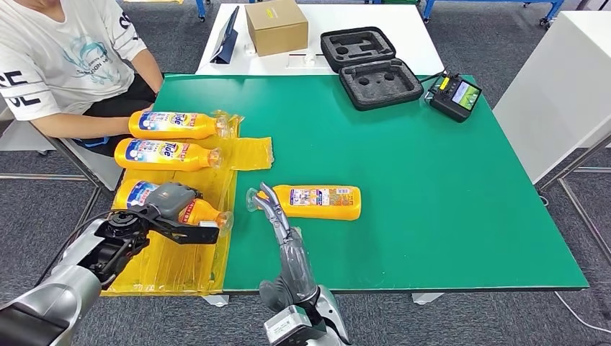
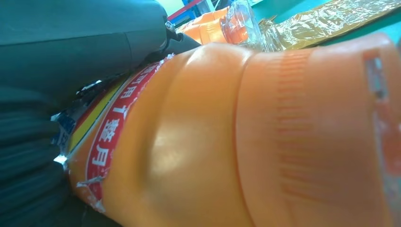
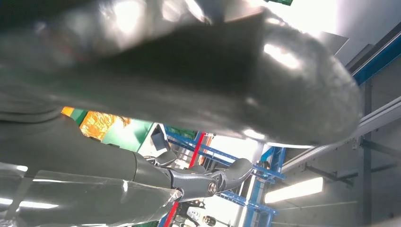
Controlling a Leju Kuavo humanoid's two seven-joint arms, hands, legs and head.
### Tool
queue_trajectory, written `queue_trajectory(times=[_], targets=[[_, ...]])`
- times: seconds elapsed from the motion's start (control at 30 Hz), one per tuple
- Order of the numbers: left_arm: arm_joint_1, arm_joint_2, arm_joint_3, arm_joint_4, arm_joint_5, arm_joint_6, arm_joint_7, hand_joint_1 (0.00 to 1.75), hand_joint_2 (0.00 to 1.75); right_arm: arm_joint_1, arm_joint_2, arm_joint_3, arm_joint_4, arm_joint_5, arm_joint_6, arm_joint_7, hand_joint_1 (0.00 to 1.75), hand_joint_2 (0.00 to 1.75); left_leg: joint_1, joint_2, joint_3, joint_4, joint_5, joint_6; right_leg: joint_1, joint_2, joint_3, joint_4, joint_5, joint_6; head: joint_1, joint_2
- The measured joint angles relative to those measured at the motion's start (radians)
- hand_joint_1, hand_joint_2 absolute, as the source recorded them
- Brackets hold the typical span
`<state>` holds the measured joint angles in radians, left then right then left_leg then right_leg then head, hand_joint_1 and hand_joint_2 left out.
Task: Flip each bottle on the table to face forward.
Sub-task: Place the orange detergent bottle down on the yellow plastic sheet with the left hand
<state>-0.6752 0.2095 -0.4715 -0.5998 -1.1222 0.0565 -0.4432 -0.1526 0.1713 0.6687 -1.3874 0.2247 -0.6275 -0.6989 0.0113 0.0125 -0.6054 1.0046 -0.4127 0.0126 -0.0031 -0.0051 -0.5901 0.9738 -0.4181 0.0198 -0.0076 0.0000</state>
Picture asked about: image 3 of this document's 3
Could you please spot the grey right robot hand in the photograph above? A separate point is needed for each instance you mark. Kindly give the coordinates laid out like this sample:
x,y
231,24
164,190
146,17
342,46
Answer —
x,y
78,175

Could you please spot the small yellow wrapped pad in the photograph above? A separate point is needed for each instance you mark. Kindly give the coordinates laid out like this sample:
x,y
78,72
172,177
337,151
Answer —
x,y
98,125

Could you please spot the dark blue tablet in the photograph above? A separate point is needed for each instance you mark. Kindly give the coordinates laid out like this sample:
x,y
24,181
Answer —
x,y
159,139

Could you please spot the green plastic crate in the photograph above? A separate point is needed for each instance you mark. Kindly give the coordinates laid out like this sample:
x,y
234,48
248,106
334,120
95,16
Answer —
x,y
183,132
280,2

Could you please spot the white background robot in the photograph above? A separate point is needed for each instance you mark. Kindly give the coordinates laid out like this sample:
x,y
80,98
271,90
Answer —
x,y
195,214

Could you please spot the blue metal shelving rack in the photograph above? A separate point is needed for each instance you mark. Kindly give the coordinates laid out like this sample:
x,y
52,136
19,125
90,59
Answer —
x,y
266,175

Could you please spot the long ceiling light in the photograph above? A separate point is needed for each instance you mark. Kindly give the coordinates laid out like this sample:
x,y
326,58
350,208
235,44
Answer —
x,y
294,190

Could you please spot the blue overhead beam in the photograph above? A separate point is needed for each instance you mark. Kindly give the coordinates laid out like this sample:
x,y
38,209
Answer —
x,y
379,58

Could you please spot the red metal post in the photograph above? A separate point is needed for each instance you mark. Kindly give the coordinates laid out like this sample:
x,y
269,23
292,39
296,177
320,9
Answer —
x,y
195,150

